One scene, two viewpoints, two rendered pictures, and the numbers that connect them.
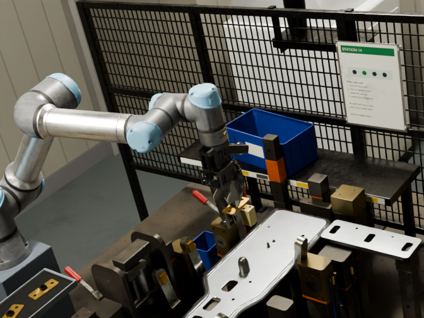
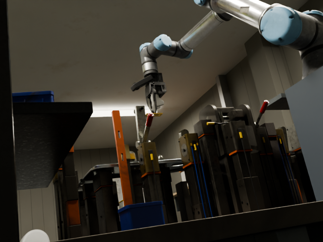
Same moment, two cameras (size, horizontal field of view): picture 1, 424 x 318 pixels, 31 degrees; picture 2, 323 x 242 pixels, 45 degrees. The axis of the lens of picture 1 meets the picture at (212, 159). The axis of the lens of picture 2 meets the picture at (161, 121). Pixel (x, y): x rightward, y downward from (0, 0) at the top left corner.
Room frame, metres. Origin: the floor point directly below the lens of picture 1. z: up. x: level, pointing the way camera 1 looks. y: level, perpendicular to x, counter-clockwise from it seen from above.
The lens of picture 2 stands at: (3.38, 0.58, 0.66)
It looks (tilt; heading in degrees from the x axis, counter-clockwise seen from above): 18 degrees up; 200
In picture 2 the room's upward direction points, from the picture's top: 10 degrees counter-clockwise
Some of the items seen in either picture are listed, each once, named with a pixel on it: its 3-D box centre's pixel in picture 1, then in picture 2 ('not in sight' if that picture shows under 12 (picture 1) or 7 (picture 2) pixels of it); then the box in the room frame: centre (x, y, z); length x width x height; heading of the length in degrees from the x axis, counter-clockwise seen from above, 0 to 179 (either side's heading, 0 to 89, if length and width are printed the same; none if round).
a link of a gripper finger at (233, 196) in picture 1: (233, 196); (155, 106); (1.76, -0.03, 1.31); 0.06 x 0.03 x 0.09; 137
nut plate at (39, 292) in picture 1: (43, 288); not in sight; (1.75, 0.53, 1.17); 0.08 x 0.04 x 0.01; 131
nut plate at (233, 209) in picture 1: (235, 204); (153, 114); (1.79, -0.03, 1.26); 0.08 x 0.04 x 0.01; 137
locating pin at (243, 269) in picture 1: (243, 265); (160, 162); (1.84, -0.02, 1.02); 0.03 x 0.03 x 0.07
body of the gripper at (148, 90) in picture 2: (217, 162); (154, 84); (1.77, -0.01, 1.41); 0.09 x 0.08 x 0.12; 137
